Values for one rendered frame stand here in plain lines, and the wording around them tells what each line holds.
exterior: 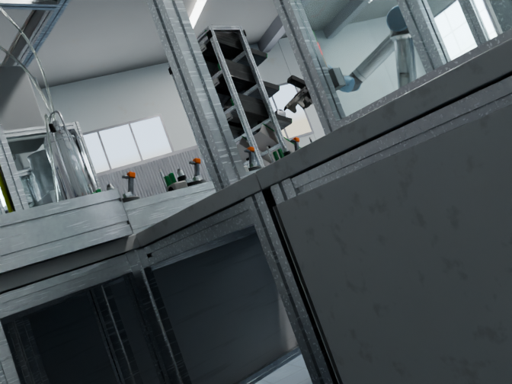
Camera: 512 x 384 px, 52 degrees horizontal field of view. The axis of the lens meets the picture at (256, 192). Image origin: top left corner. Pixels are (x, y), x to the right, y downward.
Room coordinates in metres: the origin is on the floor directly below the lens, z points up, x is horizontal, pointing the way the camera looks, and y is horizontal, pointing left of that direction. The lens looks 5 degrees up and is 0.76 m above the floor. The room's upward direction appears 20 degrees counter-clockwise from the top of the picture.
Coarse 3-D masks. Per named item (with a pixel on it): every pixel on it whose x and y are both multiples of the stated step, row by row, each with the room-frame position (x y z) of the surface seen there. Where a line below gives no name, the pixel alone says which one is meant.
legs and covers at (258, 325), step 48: (192, 240) 1.00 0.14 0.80; (240, 240) 2.69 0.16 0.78; (288, 240) 0.83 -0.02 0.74; (96, 288) 1.36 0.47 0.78; (192, 288) 2.45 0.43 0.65; (240, 288) 2.62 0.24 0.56; (288, 288) 0.85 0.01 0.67; (48, 336) 1.99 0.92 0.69; (96, 336) 2.11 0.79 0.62; (192, 336) 2.39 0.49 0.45; (240, 336) 2.56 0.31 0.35; (288, 336) 2.75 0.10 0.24
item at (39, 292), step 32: (64, 256) 1.01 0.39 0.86; (96, 256) 1.05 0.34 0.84; (128, 256) 1.11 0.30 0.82; (0, 288) 0.92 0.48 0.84; (32, 288) 0.97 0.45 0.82; (64, 288) 1.01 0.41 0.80; (128, 288) 1.13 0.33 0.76; (0, 320) 1.89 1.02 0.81; (160, 320) 1.12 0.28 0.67; (0, 352) 0.91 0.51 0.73; (160, 352) 1.10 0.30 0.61
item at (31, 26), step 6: (36, 12) 2.45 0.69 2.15; (42, 12) 2.40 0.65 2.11; (36, 18) 2.46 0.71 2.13; (30, 24) 2.52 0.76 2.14; (36, 24) 2.48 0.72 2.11; (24, 30) 2.58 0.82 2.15; (30, 30) 2.53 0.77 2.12; (30, 36) 2.55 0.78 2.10; (18, 42) 2.66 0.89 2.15; (24, 42) 2.61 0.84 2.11; (18, 48) 2.68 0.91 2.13; (12, 54) 2.75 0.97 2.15; (18, 54) 2.70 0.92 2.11; (12, 60) 2.77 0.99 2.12
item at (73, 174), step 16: (64, 128) 2.04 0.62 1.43; (48, 144) 1.99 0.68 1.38; (64, 144) 1.98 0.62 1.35; (80, 144) 2.04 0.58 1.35; (64, 160) 1.98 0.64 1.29; (80, 160) 2.01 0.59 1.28; (64, 176) 1.98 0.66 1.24; (80, 176) 1.99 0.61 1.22; (64, 192) 1.99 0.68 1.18; (80, 192) 1.98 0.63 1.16
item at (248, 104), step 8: (240, 96) 2.23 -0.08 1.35; (248, 96) 2.25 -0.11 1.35; (224, 104) 2.32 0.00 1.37; (248, 104) 2.24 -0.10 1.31; (256, 104) 2.26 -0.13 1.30; (232, 112) 2.24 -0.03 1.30; (248, 112) 2.24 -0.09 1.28; (256, 112) 2.25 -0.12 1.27; (264, 112) 2.27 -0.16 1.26; (232, 120) 2.32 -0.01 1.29; (248, 120) 2.32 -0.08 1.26; (256, 120) 2.32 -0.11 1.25; (280, 120) 2.32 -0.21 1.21; (288, 120) 2.33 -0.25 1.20; (272, 128) 2.40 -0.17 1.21; (280, 128) 2.39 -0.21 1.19
